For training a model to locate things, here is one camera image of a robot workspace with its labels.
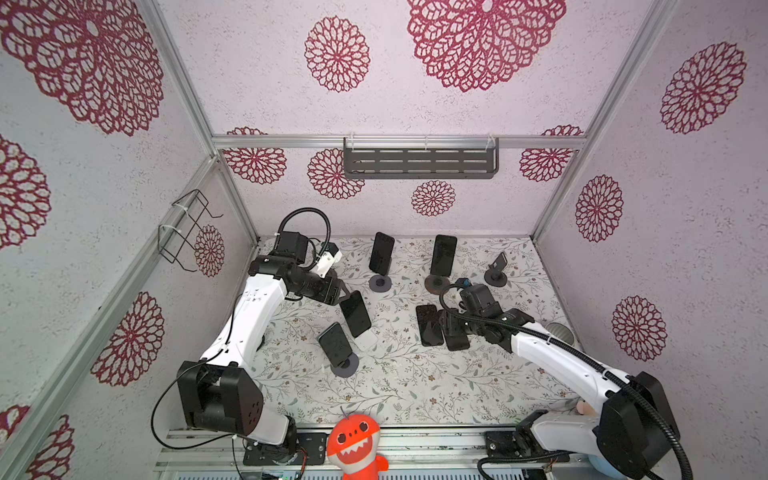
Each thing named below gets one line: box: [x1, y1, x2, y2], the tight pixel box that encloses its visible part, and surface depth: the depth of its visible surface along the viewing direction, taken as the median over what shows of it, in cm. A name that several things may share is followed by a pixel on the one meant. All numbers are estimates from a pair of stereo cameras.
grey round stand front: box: [330, 352, 359, 378], surface depth 89 cm
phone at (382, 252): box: [369, 232, 395, 275], surface depth 100 cm
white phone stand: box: [355, 328, 378, 351], surface depth 93 cm
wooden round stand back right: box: [424, 275, 451, 295], surface depth 108 cm
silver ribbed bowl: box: [545, 322, 575, 346], surface depth 92 cm
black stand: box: [484, 252, 508, 287], surface depth 108 cm
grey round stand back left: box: [368, 275, 393, 292], surface depth 108 cm
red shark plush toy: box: [326, 414, 389, 480], surface depth 69 cm
